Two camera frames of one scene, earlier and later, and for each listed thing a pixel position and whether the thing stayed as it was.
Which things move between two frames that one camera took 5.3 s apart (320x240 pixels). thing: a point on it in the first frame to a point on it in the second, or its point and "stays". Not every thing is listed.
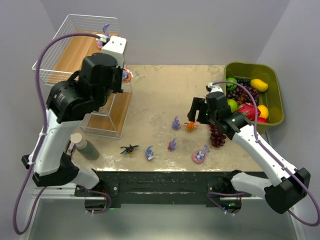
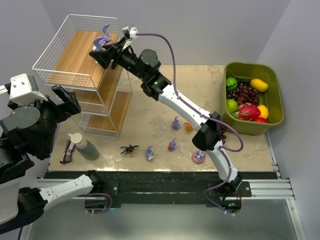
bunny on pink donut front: x=198 y=156 stays
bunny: x=127 y=75 to x=98 y=46
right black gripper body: x=200 y=107 to x=114 y=57
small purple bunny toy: x=149 y=154 stays
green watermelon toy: x=230 y=86 stays
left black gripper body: x=116 y=78 to x=69 y=105
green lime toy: x=233 y=105 stays
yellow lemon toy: x=263 y=110 stays
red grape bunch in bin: x=240 y=95 stays
